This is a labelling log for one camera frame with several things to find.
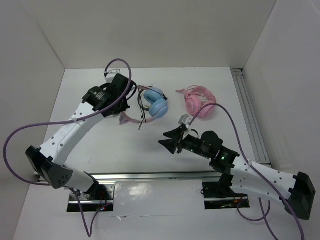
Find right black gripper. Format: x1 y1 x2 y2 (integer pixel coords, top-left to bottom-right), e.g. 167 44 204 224
158 126 211 159

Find pink blue cat-ear headphones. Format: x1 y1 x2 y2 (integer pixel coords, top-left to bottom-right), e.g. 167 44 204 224
119 85 169 129

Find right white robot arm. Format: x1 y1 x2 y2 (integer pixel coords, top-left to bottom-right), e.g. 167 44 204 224
159 126 316 220

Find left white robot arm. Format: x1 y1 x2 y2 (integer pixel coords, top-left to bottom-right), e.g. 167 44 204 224
25 73 137 200

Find pink gaming headphones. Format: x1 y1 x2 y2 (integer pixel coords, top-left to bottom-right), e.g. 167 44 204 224
176 85 217 118

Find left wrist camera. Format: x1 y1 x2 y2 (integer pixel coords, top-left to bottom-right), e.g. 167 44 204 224
103 68 121 83

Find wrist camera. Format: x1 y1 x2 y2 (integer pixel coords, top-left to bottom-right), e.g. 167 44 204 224
178 114 199 139
103 68 121 83

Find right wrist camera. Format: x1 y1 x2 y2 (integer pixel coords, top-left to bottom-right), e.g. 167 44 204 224
178 114 199 139

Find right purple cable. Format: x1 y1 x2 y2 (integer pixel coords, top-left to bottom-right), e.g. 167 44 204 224
188 102 306 240

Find purple cable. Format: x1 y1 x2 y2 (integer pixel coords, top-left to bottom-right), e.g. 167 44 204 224
2 58 133 237
188 102 306 240

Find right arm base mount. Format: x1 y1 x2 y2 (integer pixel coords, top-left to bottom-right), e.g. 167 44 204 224
200 175 250 210

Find aluminium front rail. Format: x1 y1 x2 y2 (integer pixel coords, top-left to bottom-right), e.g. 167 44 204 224
91 171 222 182

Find aluminium side rail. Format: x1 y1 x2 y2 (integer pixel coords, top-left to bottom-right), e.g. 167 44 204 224
231 68 271 165

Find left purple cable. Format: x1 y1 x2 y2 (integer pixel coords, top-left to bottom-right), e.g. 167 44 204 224
2 58 133 237

